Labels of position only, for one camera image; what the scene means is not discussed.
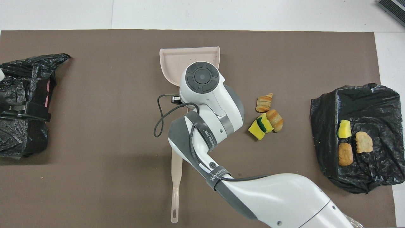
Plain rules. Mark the brown hash brown toy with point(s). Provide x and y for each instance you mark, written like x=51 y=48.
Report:
x=345 y=154

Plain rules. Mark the large yellow green sponge piece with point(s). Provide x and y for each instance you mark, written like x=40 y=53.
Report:
x=257 y=130

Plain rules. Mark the small green yellow sponge piece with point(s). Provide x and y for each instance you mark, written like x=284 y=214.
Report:
x=345 y=129

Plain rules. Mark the brown table mat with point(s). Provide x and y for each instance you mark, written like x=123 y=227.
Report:
x=95 y=79

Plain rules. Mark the pale yellow crinkled food piece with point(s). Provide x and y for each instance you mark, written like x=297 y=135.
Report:
x=364 y=142

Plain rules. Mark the black bag lined bin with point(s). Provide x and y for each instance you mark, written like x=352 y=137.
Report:
x=326 y=133

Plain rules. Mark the beige hand brush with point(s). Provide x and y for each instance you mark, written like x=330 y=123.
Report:
x=176 y=171

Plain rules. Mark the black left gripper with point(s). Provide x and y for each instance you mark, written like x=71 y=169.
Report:
x=14 y=111

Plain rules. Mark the black bag over pink bin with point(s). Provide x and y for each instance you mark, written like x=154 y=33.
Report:
x=22 y=139

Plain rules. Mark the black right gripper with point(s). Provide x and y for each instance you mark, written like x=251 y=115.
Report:
x=176 y=99

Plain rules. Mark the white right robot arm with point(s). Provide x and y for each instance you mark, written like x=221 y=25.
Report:
x=278 y=199

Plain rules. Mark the grey ribbed device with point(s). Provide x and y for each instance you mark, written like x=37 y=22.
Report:
x=395 y=6

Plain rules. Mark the striped croissant toy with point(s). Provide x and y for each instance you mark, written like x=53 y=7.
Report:
x=264 y=103
x=275 y=118

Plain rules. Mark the beige plastic dustpan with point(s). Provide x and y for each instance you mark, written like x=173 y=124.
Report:
x=172 y=63

